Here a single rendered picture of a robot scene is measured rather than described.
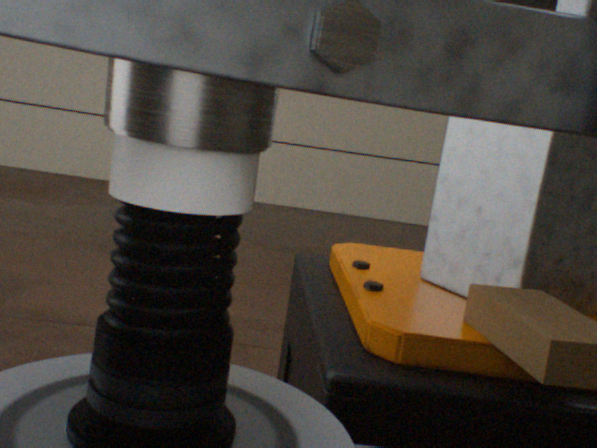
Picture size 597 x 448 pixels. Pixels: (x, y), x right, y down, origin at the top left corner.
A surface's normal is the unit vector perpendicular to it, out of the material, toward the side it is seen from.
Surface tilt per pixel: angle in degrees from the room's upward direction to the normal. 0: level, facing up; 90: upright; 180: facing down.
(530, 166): 90
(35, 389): 0
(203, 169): 90
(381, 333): 90
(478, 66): 90
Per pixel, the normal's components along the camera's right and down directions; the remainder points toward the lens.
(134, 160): -0.58, 0.07
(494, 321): -0.97, -0.10
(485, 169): -0.82, -0.01
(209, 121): 0.35, 0.22
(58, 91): 0.00, 0.19
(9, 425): 0.15, -0.97
